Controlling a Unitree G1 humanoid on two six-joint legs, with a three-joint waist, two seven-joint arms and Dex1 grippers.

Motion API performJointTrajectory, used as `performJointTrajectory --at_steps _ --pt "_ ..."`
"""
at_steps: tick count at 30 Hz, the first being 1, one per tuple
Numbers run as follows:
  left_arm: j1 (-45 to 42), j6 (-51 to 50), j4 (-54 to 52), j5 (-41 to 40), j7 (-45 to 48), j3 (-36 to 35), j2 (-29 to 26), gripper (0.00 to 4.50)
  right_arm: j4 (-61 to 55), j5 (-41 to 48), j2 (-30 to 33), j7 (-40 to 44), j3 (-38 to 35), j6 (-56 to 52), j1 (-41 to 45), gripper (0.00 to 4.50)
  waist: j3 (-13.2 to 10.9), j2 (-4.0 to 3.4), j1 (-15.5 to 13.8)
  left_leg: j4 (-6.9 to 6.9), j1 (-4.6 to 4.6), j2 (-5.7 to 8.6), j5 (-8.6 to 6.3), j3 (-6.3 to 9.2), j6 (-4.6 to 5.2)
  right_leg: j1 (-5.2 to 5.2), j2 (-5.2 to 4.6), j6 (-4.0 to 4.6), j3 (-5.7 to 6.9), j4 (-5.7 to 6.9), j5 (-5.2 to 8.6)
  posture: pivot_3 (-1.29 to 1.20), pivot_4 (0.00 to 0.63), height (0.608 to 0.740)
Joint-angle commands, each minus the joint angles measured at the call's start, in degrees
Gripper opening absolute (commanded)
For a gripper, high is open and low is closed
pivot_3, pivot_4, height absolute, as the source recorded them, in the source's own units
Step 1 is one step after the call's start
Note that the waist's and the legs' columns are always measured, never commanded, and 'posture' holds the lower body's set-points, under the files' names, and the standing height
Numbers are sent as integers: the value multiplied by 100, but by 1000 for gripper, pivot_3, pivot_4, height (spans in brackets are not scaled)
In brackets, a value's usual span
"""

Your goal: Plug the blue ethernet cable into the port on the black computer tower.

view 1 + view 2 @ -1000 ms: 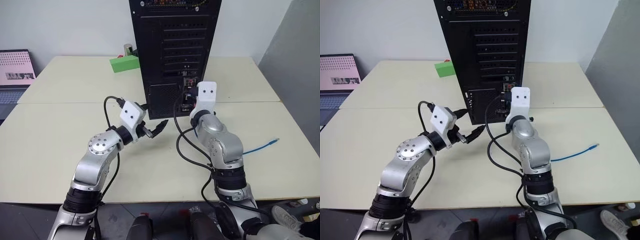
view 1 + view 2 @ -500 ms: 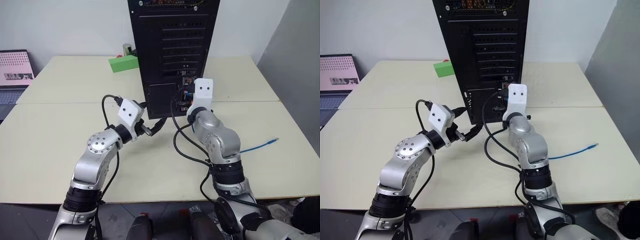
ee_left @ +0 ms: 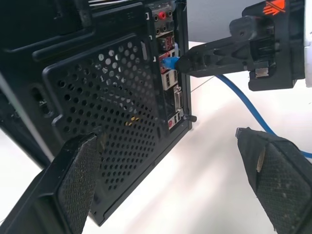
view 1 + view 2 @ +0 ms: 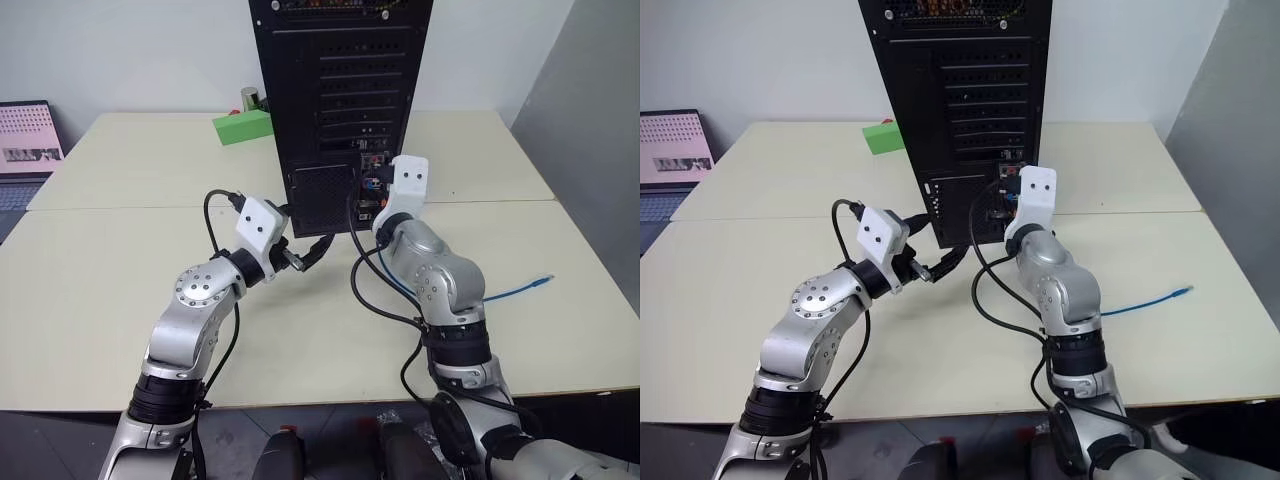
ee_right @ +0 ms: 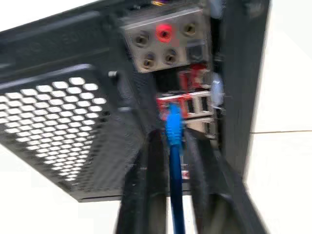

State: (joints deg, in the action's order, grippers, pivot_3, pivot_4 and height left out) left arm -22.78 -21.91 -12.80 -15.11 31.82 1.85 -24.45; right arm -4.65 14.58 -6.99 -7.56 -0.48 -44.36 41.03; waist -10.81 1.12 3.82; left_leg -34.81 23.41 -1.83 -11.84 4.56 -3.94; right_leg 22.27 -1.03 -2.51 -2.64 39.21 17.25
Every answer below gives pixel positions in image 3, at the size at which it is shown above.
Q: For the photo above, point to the black tower thumbscrew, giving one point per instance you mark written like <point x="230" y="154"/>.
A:
<point x="191" y="118"/>

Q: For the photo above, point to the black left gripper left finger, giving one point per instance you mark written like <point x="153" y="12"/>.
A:
<point x="73" y="175"/>

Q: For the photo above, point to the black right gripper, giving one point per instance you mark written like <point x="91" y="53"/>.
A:
<point x="287" y="48"/>

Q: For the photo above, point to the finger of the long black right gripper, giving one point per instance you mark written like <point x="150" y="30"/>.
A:
<point x="207" y="62"/>

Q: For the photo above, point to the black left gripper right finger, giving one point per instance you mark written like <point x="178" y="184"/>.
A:
<point x="280" y="180"/>

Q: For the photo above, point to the black computer tower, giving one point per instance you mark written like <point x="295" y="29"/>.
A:
<point x="102" y="102"/>

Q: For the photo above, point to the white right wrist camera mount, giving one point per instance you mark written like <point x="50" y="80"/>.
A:
<point x="308" y="36"/>

